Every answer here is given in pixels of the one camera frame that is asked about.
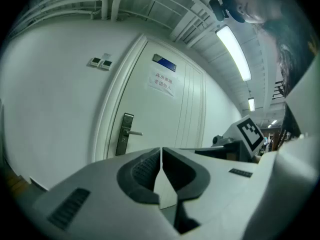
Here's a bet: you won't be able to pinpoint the long ceiling light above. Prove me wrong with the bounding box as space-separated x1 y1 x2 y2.
215 25 252 82

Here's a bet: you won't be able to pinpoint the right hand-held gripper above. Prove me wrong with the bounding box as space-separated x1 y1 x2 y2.
194 114 266 163

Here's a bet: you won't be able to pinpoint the white cabinet door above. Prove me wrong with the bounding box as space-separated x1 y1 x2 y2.
106 40 207 160

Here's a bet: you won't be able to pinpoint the black metal frame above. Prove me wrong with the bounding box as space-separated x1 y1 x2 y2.
271 80 286 100

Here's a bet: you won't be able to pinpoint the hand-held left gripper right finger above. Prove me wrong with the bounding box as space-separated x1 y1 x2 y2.
162 147 275 238

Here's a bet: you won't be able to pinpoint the thick white ceiling pipe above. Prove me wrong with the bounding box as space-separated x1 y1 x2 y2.
32 0 124 22

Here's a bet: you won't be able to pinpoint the black head-mounted camera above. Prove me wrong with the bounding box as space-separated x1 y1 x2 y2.
208 0 247 24

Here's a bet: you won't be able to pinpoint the white paper notice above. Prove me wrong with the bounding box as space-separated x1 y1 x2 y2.
146 70 176 97

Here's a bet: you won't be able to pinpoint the silver door lever handle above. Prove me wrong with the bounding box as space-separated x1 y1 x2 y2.
122 129 144 137

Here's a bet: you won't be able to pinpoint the wall light switches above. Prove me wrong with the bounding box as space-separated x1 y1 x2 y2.
99 59 113 71

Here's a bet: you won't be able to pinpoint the white wall thermostat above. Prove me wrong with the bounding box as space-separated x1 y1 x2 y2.
88 56 101 68

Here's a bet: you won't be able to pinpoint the thin white ceiling pipe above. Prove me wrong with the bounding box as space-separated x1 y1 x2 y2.
24 0 110 21

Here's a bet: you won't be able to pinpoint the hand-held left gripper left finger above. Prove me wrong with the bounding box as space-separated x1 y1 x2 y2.
33 147 181 240

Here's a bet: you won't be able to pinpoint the person's head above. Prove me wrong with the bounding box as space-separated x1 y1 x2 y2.
233 0 278 25

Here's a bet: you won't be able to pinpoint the white ceiling cable tray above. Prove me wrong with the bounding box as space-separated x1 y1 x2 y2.
124 0 221 49

